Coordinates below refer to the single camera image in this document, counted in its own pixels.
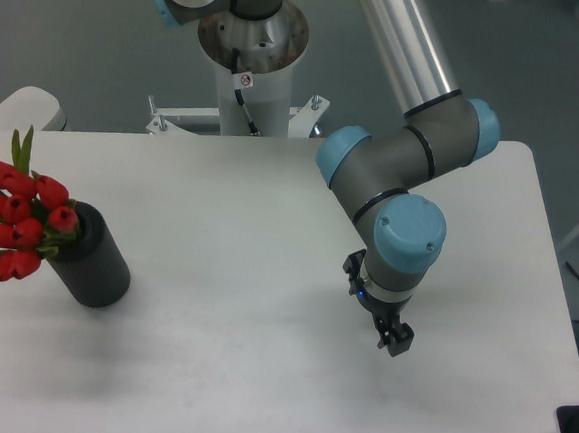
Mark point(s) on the red tulip bouquet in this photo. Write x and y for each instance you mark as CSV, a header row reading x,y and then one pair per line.
x,y
37,216

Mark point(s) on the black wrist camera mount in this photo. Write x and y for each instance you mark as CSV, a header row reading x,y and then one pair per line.
x,y
352,266

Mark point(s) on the white side table corner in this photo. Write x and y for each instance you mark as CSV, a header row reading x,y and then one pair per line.
x,y
32,106

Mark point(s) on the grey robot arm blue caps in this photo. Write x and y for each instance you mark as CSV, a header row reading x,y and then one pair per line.
x,y
374,179

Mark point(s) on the black cylindrical vase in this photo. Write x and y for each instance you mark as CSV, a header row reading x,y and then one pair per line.
x,y
93,269

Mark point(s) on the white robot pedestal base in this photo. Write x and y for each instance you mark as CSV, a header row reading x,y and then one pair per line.
x,y
253,64

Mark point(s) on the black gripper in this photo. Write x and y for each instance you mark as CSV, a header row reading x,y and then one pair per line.
x,y
397,337

